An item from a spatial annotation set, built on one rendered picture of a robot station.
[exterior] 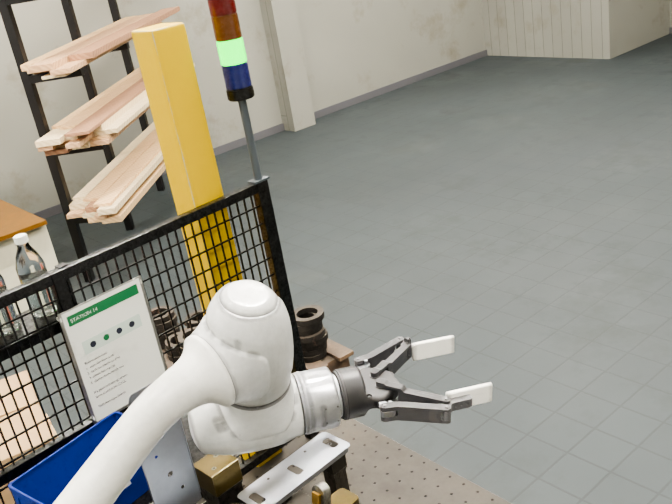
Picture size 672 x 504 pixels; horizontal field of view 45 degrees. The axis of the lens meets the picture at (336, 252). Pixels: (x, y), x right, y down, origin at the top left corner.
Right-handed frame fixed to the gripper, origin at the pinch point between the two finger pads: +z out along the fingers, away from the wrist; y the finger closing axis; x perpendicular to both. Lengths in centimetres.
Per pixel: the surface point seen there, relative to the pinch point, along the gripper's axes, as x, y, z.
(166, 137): 9, -109, -34
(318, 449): -59, -59, -11
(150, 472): -48, -51, -51
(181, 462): -50, -54, -44
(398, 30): -122, -853, 296
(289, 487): -59, -49, -21
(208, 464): -56, -58, -38
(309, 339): -142, -239, 26
